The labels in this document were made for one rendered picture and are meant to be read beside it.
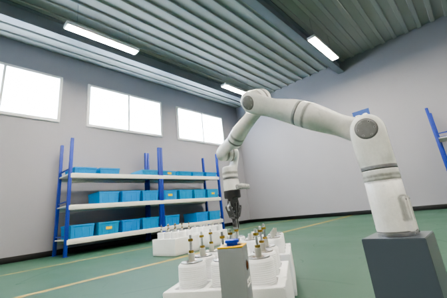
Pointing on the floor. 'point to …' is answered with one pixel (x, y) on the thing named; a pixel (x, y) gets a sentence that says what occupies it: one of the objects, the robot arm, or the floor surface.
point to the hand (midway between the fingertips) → (235, 223)
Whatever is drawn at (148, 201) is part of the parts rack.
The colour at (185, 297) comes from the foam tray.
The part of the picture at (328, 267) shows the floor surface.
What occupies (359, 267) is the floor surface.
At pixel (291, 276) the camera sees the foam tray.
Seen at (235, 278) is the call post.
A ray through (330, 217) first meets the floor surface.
